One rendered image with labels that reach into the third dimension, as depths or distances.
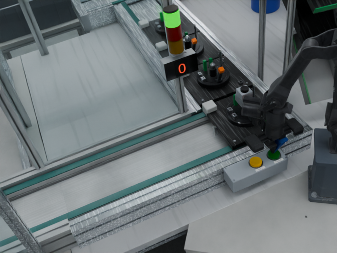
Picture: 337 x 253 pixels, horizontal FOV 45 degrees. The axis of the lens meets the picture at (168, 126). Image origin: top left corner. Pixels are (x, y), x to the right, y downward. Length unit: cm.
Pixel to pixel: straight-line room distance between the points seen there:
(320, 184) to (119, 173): 68
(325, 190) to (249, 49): 91
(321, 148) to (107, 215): 70
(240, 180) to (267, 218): 15
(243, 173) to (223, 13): 123
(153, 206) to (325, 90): 75
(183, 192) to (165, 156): 18
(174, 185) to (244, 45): 98
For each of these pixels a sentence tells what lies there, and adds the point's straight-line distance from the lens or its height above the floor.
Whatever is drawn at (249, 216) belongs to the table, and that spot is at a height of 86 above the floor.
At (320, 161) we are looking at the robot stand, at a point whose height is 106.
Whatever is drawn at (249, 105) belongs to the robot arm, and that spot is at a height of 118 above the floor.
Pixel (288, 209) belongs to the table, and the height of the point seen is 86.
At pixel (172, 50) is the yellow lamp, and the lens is 135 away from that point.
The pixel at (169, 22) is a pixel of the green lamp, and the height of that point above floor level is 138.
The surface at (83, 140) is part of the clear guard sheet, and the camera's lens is 151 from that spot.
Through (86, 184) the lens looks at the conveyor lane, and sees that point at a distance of 148.
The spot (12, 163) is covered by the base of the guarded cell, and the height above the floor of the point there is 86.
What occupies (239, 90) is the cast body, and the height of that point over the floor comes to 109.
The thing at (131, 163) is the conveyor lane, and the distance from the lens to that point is 149.
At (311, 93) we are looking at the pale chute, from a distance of 156.
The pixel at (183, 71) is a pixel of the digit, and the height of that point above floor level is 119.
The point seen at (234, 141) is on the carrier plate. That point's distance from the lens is 143.
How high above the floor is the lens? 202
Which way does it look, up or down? 44 degrees down
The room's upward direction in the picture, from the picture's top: 11 degrees counter-clockwise
